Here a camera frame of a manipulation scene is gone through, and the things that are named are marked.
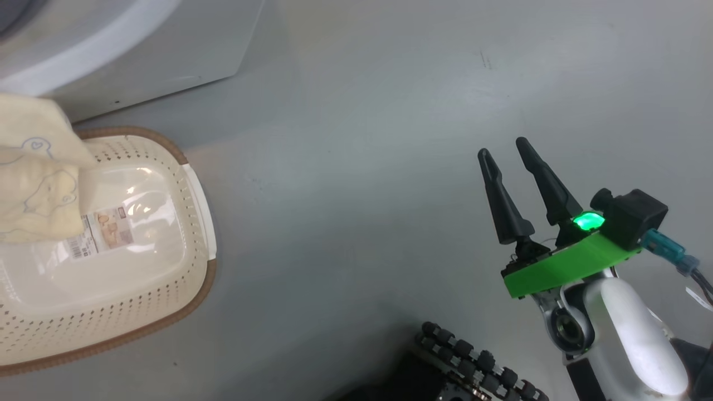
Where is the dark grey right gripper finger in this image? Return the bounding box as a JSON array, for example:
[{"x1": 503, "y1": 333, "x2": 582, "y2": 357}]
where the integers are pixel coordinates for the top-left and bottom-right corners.
[
  {"x1": 516, "y1": 137, "x2": 583, "y2": 227},
  {"x1": 478, "y1": 148, "x2": 536, "y2": 246}
]

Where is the cream perforated laundry basket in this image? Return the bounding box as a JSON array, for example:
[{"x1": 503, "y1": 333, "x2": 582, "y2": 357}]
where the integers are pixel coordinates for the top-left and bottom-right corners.
[{"x1": 0, "y1": 126, "x2": 217, "y2": 377}]

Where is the cream bear-print garment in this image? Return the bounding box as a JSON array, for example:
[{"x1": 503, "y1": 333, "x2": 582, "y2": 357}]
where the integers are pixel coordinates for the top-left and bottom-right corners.
[{"x1": 0, "y1": 92, "x2": 96, "y2": 244}]

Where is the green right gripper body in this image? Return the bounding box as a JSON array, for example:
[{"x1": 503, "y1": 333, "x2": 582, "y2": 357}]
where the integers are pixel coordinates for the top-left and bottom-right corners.
[{"x1": 501, "y1": 212, "x2": 642, "y2": 299}]

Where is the white product label in basket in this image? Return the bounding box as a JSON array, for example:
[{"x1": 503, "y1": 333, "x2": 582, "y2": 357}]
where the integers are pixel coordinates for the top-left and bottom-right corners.
[{"x1": 64, "y1": 207, "x2": 135, "y2": 261}]

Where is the white front-load washing machine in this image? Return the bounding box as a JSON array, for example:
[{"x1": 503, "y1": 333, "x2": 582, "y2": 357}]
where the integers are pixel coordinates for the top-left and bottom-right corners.
[{"x1": 0, "y1": 0, "x2": 266, "y2": 124}]

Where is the teal plug black camera cable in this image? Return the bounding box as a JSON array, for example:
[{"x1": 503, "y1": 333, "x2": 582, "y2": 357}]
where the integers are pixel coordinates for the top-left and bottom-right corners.
[{"x1": 641, "y1": 229, "x2": 713, "y2": 306}]

